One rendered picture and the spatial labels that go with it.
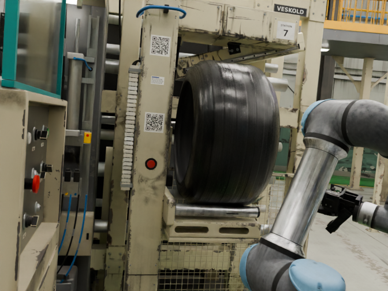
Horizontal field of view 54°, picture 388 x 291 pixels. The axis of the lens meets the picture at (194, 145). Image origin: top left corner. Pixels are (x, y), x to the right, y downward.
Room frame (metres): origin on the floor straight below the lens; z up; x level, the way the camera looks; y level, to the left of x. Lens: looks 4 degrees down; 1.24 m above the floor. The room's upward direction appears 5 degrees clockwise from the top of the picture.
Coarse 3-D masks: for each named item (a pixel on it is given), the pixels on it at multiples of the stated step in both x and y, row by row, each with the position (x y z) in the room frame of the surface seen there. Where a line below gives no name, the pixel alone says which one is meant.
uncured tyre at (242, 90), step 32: (224, 64) 1.48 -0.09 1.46; (192, 96) 1.81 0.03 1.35; (224, 96) 1.33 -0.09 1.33; (256, 96) 1.36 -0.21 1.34; (192, 128) 1.87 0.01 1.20; (224, 128) 1.30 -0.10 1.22; (256, 128) 1.33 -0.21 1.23; (192, 160) 1.36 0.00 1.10; (224, 160) 1.31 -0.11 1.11; (256, 160) 1.33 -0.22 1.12; (192, 192) 1.42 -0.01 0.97; (224, 192) 1.38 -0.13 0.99; (256, 192) 1.41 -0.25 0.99
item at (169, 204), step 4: (168, 192) 1.49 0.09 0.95; (164, 196) 1.47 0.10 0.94; (168, 196) 1.42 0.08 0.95; (172, 196) 1.42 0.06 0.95; (164, 200) 1.47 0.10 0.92; (168, 200) 1.37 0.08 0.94; (172, 200) 1.37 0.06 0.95; (164, 204) 1.46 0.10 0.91; (168, 204) 1.37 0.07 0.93; (172, 204) 1.37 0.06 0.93; (164, 208) 1.45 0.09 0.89; (168, 208) 1.37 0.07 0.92; (172, 208) 1.37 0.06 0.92; (164, 212) 1.44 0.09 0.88; (168, 212) 1.37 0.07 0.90; (172, 212) 1.37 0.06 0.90; (164, 216) 1.43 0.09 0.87; (168, 216) 1.36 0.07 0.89; (172, 216) 1.37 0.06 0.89; (164, 220) 1.43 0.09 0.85; (168, 220) 1.36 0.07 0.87; (172, 220) 1.37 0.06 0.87; (168, 224) 1.37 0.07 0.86; (172, 224) 1.37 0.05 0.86
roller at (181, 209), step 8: (176, 208) 1.41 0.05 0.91; (184, 208) 1.42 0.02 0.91; (192, 208) 1.42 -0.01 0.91; (200, 208) 1.43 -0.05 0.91; (208, 208) 1.44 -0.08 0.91; (216, 208) 1.44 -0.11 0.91; (224, 208) 1.45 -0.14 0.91; (232, 208) 1.46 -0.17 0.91; (240, 208) 1.47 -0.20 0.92; (248, 208) 1.47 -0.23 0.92; (256, 208) 1.48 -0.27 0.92; (208, 216) 1.45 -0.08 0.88; (216, 216) 1.45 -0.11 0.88; (224, 216) 1.46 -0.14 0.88; (232, 216) 1.46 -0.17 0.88; (240, 216) 1.47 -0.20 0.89; (248, 216) 1.47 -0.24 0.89; (256, 216) 1.48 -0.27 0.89
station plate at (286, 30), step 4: (280, 24) 1.84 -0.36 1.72; (284, 24) 1.84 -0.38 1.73; (288, 24) 1.85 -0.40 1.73; (292, 24) 1.85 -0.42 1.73; (280, 28) 1.84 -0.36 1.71; (284, 28) 1.84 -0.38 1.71; (288, 28) 1.85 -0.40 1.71; (292, 28) 1.85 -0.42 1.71; (280, 32) 1.84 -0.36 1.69; (284, 32) 1.84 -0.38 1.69; (288, 32) 1.85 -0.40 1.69; (292, 32) 1.85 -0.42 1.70; (280, 36) 1.84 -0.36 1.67; (284, 36) 1.84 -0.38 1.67; (288, 36) 1.85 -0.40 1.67; (292, 36) 1.85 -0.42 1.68
